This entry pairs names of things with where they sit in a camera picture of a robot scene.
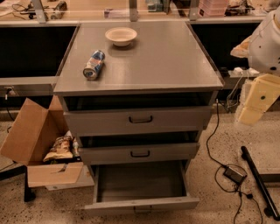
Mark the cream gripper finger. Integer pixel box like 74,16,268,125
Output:
230,36,251,58
237,73,280,126

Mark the grey bottom drawer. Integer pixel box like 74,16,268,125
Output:
85,161,200,215

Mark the grey drawer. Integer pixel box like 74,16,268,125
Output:
64,106,211,137
85,161,200,215
80,136,200,165

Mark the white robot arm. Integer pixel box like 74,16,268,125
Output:
230,6,280,126

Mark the grey drawer cabinet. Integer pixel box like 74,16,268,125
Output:
52,20,225,176

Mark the grey top drawer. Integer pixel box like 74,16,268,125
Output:
64,106,211,137

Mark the grey middle drawer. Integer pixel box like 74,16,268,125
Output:
80,136,200,165

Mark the white power strip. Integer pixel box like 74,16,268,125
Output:
232,67,260,77

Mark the pink plastic container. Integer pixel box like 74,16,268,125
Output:
199,0,228,18

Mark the black power adapter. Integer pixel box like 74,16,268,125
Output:
223,167,247,185

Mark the black metal floor bar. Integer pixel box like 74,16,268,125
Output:
241,146,280,221

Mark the white ceramic bowl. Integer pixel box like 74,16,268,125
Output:
105,27,137,47

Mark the blue and white soda can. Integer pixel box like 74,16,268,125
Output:
83,50,105,80

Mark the snack chip bag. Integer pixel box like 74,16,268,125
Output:
43,136,73,162

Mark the open cardboard box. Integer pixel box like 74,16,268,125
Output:
1,96,83,190

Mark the black stand leg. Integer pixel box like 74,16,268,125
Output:
0,164,37,203

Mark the black power cable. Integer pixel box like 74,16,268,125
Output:
206,99,264,224

